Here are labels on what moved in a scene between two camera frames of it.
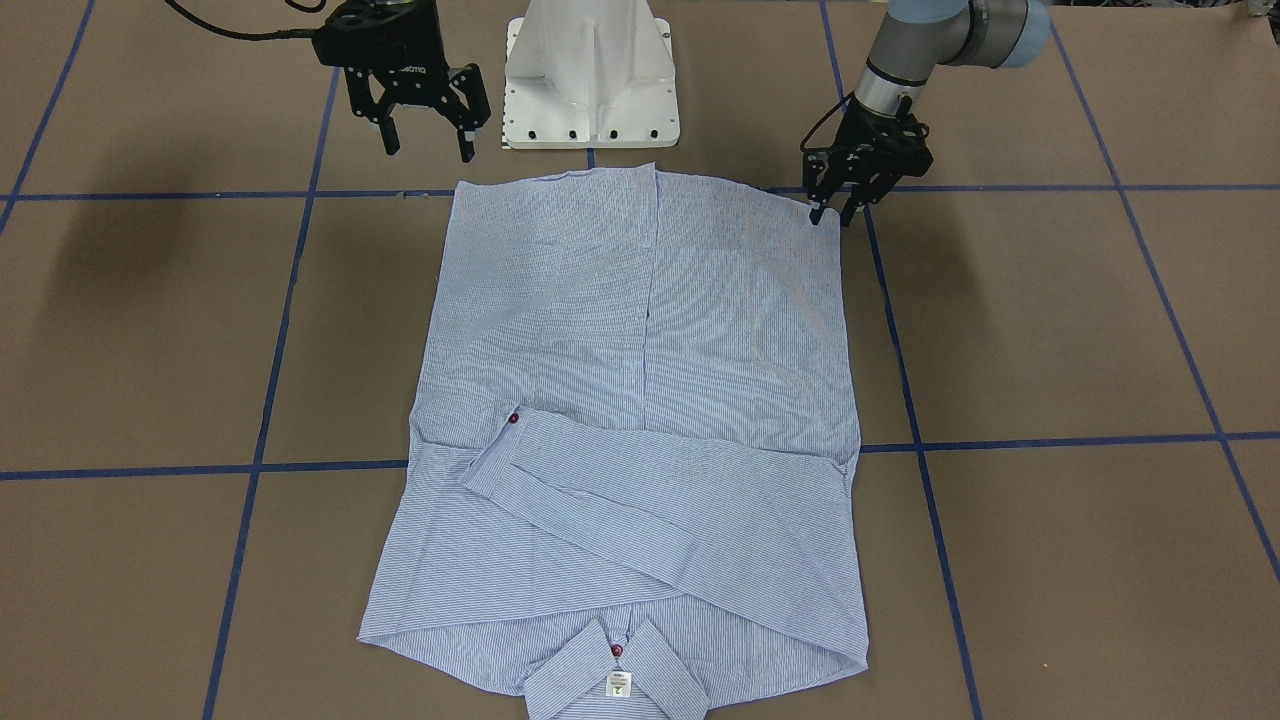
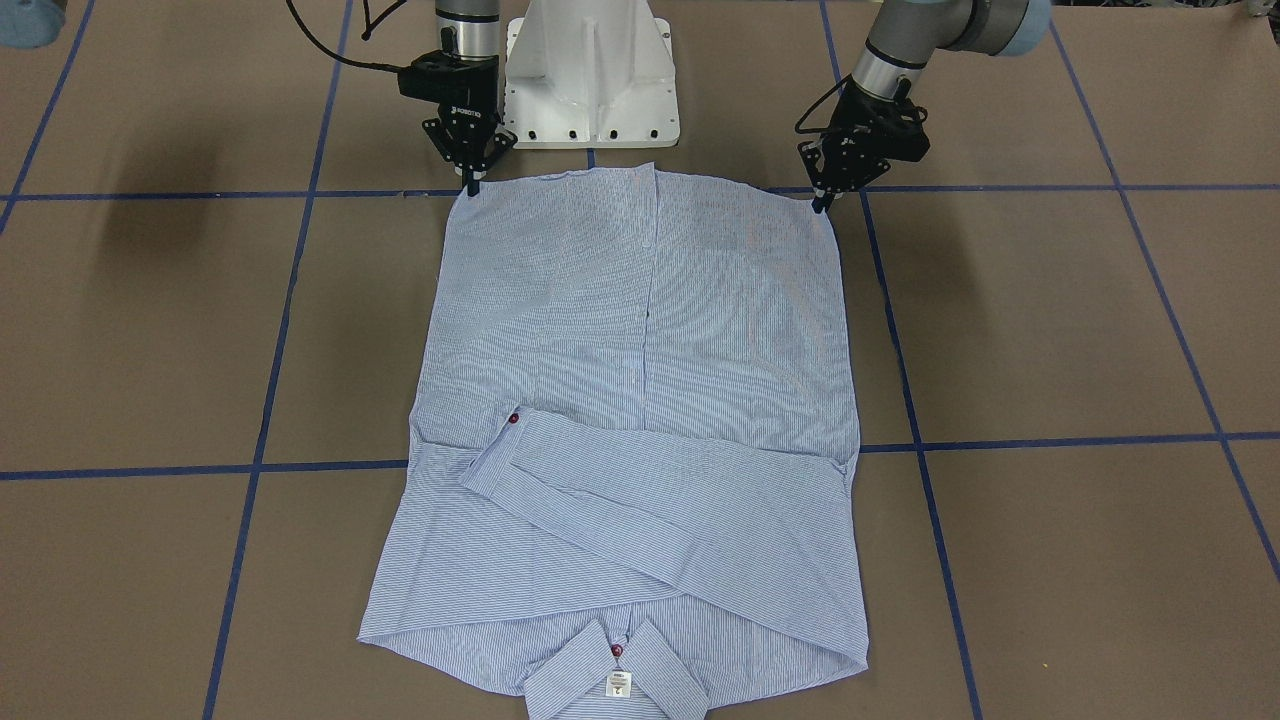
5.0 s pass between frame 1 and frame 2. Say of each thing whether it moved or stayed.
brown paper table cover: stayed
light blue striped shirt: stayed
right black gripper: moved
